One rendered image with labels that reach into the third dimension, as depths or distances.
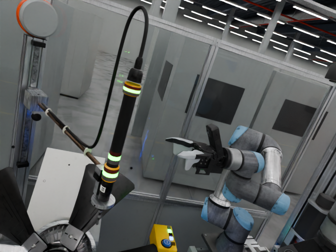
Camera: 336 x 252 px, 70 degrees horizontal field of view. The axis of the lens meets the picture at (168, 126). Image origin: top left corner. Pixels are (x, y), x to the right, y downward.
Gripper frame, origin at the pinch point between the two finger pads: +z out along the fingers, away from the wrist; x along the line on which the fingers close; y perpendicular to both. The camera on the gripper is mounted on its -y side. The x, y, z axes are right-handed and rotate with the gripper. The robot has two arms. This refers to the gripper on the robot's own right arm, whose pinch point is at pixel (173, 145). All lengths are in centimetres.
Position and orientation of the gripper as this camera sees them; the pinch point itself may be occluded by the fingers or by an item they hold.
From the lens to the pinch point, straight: 73.0
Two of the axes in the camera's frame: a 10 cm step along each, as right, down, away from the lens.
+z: -9.0, -1.6, -4.1
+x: -3.3, -3.8, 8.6
